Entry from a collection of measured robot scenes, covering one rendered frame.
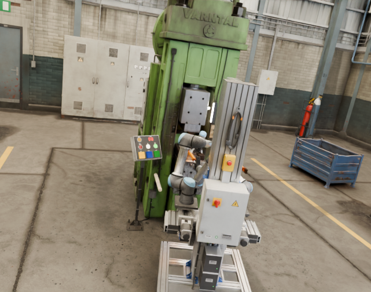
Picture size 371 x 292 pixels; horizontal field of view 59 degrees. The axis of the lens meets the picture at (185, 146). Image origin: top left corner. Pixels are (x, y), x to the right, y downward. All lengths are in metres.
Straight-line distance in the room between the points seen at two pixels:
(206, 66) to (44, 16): 6.27
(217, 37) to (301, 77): 8.04
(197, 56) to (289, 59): 7.71
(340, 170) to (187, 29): 4.53
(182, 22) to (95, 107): 5.59
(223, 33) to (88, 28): 6.01
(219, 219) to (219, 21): 2.31
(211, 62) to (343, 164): 4.06
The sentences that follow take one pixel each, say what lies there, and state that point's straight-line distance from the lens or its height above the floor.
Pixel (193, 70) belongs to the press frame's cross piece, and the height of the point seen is 1.98.
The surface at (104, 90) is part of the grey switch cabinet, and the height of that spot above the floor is 0.86.
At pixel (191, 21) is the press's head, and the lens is 3.94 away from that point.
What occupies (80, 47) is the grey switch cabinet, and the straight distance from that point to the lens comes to 8.92.
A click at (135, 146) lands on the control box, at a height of 1.10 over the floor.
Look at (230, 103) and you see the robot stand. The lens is 2.56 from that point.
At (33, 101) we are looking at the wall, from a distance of 9.84.
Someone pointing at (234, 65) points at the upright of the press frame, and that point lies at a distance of 4.14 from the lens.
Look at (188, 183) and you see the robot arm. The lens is 3.07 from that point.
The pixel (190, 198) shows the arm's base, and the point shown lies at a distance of 3.14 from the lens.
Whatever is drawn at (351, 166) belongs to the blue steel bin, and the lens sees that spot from 7.45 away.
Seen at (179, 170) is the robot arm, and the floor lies 1.11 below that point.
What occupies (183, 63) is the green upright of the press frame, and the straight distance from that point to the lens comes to 3.96.
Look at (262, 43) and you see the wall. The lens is 10.94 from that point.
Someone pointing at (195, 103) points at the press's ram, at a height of 1.61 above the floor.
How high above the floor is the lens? 2.22
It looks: 16 degrees down
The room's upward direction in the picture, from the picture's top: 9 degrees clockwise
